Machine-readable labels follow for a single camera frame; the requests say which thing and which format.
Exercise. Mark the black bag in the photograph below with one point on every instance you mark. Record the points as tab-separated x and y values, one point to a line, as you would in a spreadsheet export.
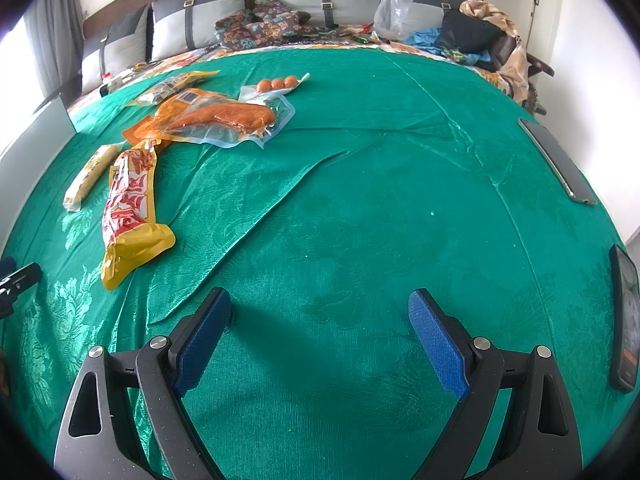
472	32

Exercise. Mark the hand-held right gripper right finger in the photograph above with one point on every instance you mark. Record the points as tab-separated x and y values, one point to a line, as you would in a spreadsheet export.
440	345

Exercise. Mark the beige patterned cloth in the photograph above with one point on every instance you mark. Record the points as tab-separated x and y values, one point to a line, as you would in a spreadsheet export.
512	35

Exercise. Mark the small sausage balls packet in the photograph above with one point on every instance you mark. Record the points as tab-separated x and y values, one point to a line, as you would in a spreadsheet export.
274	85

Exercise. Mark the small red green wrappers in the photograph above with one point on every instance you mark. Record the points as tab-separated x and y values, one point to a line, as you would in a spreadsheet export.
362	35

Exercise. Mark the white cardboard box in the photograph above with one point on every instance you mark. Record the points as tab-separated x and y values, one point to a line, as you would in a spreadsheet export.
30	170

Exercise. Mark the dark floral blanket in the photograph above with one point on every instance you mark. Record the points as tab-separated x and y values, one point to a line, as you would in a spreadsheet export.
265	22

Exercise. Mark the bright window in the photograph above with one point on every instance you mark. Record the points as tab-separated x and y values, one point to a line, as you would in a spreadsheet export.
17	75

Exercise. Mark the black phone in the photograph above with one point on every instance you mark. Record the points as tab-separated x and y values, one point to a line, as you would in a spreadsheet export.
625	320

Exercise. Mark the green bedspread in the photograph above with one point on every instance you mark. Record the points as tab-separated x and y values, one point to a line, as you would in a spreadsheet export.
375	185

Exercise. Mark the clear plastic bag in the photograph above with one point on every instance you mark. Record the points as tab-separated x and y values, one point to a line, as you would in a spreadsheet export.
392	12

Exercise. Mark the blue cloth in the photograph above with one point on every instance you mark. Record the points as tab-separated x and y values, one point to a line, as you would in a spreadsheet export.
425	40

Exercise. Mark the floral bed sheet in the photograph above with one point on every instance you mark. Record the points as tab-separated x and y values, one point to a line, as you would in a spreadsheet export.
200	57

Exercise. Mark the grey phone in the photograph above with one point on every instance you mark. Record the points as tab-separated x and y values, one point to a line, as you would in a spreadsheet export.
555	160

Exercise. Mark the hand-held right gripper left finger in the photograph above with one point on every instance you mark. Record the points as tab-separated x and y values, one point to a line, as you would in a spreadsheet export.
200	355

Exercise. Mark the red yellow snack packet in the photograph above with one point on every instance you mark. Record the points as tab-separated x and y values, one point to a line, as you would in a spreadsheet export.
132	210

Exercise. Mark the grey curtain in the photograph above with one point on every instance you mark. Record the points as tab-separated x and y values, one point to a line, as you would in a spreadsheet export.
52	25

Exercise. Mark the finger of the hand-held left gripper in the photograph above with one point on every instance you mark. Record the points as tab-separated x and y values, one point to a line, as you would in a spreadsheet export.
24	276
6	263

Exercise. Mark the yellow-edged peanut packet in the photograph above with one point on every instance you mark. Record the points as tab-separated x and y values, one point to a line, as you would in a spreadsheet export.
167	89

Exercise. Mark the pale long snack packet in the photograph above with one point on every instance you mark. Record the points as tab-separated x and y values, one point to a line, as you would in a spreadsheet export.
92	175

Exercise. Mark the brown chair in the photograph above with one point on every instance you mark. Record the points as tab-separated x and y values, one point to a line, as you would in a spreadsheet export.
537	72

